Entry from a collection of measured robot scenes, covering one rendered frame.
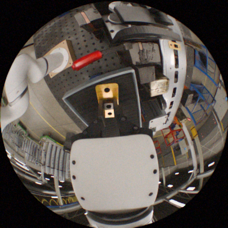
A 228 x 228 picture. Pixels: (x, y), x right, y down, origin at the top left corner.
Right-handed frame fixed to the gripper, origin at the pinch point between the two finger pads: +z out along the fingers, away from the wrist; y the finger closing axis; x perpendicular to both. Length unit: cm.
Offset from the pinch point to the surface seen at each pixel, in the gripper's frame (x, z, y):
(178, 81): -0.6, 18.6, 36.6
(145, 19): 17.4, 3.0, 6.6
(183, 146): -707, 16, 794
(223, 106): 14, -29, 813
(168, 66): 6.1, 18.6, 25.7
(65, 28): 41, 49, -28
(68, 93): 3.7, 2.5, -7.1
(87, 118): -4.4, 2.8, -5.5
